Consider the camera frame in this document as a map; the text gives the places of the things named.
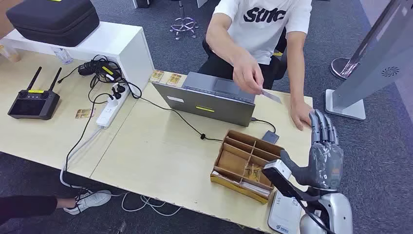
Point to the chrome round stanchion base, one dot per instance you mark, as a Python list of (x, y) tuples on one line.
[(340, 69)]

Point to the white flat card reader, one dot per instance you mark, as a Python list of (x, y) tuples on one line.
[(282, 216)]

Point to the grey kiosk stand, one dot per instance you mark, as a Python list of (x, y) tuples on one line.
[(377, 61)]

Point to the black remote controller with antennas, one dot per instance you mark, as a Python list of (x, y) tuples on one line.
[(34, 105)]

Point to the black zippered carry case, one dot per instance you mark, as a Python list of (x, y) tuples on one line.
[(51, 19)]

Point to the white sneaker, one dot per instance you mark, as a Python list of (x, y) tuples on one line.
[(92, 201)]

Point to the person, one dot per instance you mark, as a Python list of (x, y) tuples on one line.
[(261, 35)]

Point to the small dark grey device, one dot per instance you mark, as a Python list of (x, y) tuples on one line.
[(270, 137)]

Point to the black power plugs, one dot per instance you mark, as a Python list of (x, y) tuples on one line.
[(117, 90)]

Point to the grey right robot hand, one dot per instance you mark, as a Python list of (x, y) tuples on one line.
[(324, 161)]

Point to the grey laptop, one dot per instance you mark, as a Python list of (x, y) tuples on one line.
[(206, 106)]

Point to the black office chair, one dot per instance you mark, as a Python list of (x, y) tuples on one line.
[(280, 64)]

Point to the white power strip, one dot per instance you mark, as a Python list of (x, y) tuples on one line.
[(108, 116)]

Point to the white desk shelf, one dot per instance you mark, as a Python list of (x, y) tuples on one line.
[(113, 42)]

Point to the bystander's leg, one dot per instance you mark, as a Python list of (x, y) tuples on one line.
[(25, 206)]

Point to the person's right hand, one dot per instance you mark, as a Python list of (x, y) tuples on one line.
[(246, 74)]

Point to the black power adapter yellow label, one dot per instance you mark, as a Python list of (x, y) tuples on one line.
[(98, 69)]

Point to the chrome stool base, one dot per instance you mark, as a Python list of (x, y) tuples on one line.
[(184, 25)]

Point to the pale ID card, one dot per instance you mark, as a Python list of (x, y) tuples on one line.
[(272, 96)]

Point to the person's left hand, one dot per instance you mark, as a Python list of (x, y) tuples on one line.
[(300, 113)]

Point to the clear plastic cup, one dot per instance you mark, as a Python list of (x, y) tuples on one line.
[(9, 53), (63, 55)]

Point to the white card stack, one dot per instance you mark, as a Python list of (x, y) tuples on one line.
[(256, 190)]

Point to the person's left forearm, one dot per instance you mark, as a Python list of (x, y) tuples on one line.
[(295, 64)]

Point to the wooden compartment organizer box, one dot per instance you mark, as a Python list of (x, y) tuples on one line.
[(232, 161)]

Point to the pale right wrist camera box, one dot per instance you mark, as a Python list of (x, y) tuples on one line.
[(277, 171)]

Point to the person's right forearm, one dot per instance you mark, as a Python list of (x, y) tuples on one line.
[(219, 42)]

